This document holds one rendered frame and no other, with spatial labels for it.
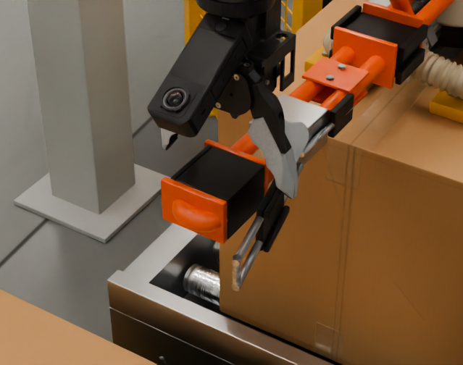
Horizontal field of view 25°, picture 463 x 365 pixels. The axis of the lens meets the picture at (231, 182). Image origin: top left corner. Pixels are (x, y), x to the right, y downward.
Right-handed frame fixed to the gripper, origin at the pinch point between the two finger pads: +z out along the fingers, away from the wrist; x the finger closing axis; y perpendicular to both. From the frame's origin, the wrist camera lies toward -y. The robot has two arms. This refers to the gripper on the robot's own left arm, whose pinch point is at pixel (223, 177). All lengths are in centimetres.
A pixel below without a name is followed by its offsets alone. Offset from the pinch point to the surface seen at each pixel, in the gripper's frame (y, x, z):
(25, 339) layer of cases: 10, 43, 55
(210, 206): -4.2, -1.2, 0.2
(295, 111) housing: 14.5, 0.1, 0.3
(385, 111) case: 40.6, 0.8, 15.0
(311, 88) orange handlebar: 20.6, 1.7, 1.2
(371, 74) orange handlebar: 27.4, -2.5, 1.3
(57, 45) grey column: 89, 104, 61
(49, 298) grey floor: 60, 89, 110
